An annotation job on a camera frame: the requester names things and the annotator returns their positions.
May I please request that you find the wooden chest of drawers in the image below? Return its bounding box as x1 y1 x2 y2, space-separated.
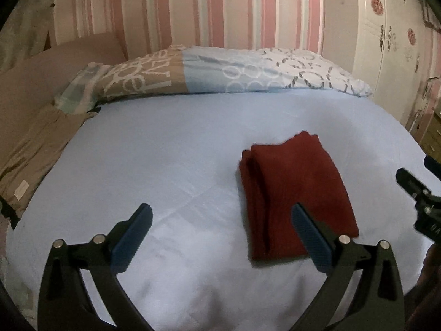
418 110 441 161

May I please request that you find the beige blanket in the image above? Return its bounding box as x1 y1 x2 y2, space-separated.
0 107 100 219

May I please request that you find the white wardrobe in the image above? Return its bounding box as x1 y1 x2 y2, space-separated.
351 0 441 135

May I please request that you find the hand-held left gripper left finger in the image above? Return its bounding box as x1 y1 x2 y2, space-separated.
37 203 154 331

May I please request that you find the person's right forearm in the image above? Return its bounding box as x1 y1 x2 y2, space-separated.
407 245 441 321

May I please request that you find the light blue bed sheet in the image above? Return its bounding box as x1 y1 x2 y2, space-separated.
5 88 435 331

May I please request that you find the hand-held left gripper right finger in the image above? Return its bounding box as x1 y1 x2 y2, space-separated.
290 203 406 331

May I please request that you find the plain beige pillow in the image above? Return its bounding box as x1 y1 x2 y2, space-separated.
0 33 128 166

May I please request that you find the beige curtain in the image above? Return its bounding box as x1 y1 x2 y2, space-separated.
0 0 57 74

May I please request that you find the patterned blue beige pillow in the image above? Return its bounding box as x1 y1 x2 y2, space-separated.
54 44 374 114

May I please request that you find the dark red cloth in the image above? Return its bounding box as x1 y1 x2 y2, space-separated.
239 130 360 262

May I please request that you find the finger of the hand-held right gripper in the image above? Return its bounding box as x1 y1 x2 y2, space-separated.
396 167 432 199
424 155 441 175

